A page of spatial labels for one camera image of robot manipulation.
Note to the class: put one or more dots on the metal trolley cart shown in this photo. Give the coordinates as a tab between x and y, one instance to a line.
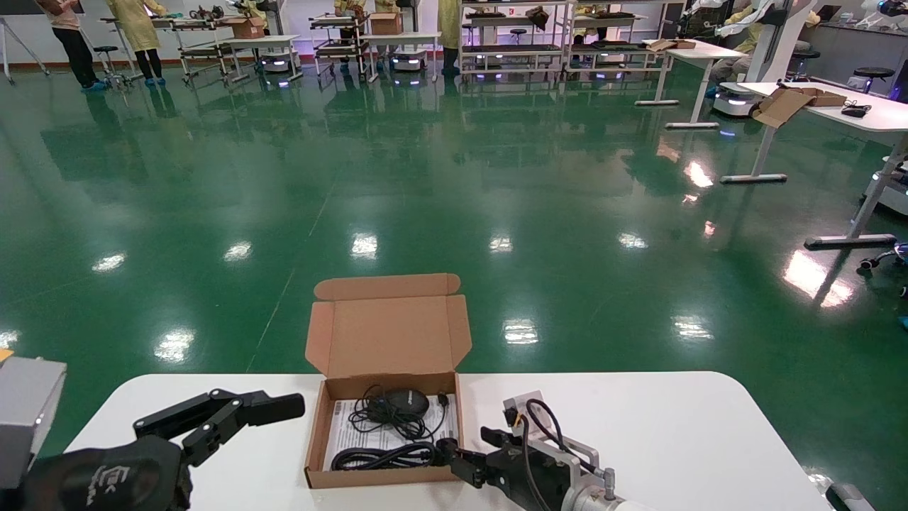
337	50
202	51

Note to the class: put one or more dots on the white wheeled robot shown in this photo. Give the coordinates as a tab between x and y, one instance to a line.
770	42
895	195

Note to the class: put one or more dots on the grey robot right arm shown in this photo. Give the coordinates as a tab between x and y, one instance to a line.
603	505

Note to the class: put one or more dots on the thin metal tripod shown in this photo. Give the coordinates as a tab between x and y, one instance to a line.
25	47

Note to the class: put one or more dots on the brown bag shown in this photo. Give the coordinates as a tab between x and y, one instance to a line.
537	15

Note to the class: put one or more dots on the seated person in yellow coat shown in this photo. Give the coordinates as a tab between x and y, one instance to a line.
738	35

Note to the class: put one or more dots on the brown cardboard box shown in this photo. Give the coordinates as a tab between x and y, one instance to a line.
386	333

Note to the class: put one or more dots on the standing person in yellow coat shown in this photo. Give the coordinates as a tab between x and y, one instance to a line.
449	21

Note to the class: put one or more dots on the opened flat cardboard box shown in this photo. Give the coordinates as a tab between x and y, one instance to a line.
784	105

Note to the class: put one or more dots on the white metal shelving rack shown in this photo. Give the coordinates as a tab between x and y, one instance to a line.
617	48
511	50

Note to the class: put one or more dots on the black covered left gripper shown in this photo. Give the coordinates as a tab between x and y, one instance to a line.
92	475

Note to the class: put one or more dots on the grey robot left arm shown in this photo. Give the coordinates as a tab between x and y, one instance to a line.
25	411

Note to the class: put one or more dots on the person in long yellow coat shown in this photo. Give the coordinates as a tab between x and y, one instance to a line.
138	25

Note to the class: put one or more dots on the person in beige top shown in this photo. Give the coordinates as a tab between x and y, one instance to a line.
67	28

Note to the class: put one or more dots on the round black stool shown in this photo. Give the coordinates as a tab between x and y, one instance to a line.
874	72

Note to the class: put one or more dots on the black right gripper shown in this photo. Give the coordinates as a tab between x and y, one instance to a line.
539	486

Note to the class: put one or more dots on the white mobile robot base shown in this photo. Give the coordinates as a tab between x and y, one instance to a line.
408	62
278	62

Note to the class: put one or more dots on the black office chair base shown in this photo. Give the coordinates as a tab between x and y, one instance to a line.
887	259

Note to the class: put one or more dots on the grey cabinet counter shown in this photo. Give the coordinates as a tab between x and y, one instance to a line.
837	50

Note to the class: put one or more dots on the small black stool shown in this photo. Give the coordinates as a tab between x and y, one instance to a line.
108	50

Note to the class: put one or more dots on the large white workshop table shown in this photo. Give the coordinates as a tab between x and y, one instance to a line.
872	113

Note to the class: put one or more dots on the grey robot body edge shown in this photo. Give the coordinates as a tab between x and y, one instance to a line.
848	500

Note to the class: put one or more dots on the white printed paper manual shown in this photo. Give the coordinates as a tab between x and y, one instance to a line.
344	436

